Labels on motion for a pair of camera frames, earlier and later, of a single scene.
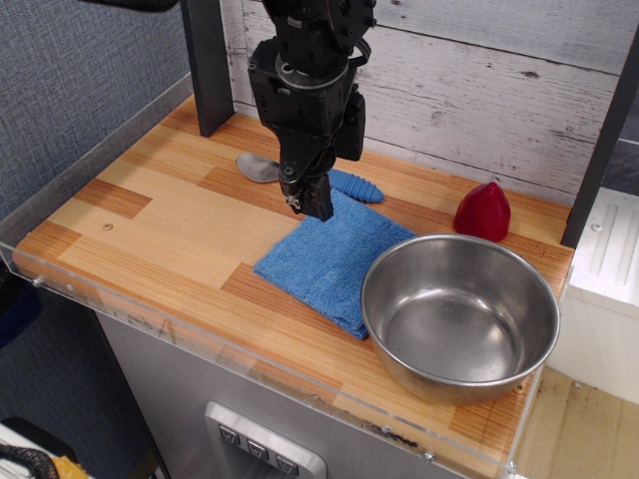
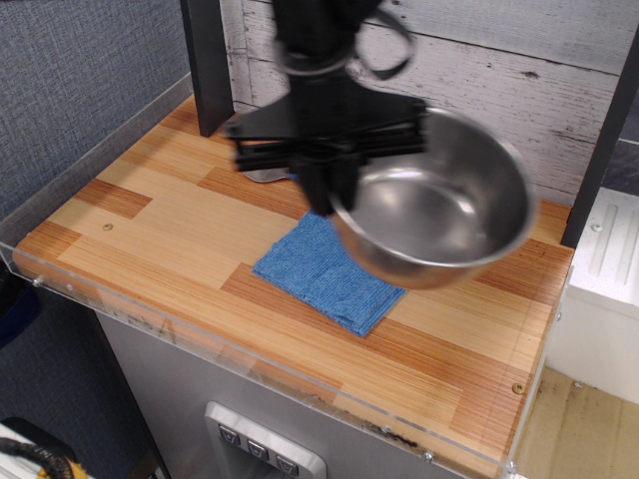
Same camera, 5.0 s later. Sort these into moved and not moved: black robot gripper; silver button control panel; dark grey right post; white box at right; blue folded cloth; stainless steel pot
Moved: stainless steel pot; black robot gripper
Not moved: dark grey right post; silver button control panel; white box at right; blue folded cloth
